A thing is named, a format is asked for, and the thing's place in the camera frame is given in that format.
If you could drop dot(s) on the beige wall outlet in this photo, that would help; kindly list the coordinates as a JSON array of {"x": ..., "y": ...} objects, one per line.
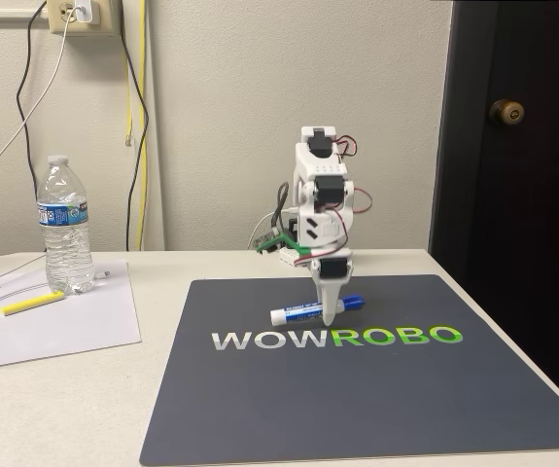
[{"x": 60, "y": 24}]

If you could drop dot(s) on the yellow bar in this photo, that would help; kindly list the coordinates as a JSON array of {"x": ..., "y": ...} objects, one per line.
[{"x": 31, "y": 303}]

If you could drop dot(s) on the white charger plug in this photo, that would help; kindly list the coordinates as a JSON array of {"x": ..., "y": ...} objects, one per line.
[{"x": 87, "y": 10}]

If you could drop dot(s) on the dark door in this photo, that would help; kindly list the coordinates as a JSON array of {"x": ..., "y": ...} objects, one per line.
[{"x": 527, "y": 243}]

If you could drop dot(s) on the white wall conduit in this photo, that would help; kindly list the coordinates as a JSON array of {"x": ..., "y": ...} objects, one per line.
[{"x": 155, "y": 146}]

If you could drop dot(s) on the brass door knob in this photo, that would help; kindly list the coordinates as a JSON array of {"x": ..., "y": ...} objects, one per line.
[{"x": 505, "y": 112}]

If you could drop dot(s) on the white paper sheet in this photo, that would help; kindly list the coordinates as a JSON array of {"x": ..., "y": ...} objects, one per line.
[{"x": 65, "y": 331}]

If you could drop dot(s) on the camera board on green mount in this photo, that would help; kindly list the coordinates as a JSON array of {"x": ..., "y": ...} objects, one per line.
[{"x": 279, "y": 240}]

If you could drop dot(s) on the blue Expo marker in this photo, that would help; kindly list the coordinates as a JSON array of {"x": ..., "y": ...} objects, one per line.
[{"x": 303, "y": 311}]

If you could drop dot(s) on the clear plastic water bottle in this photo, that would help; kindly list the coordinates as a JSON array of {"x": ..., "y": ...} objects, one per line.
[{"x": 65, "y": 233}]

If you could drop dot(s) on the dark grey WOWROBO mat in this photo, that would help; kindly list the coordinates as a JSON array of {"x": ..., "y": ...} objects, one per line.
[{"x": 357, "y": 389}]

